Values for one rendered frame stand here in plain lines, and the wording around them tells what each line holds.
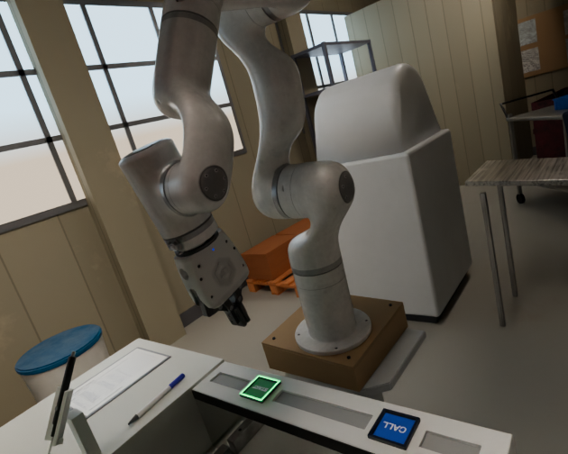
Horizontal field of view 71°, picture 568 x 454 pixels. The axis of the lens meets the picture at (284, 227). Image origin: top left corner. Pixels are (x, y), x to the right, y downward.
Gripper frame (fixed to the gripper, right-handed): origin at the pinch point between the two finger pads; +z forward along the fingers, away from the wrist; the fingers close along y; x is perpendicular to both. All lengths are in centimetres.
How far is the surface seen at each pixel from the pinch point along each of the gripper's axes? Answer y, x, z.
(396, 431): -4.1, -26.5, 14.6
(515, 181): 164, -13, 62
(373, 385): 15.5, -8.8, 33.5
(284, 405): -5.2, -7.0, 14.8
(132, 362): -6.9, 38.5, 13.6
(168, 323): 86, 228, 115
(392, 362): 24.0, -9.5, 35.3
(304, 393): -1.5, -8.5, 15.6
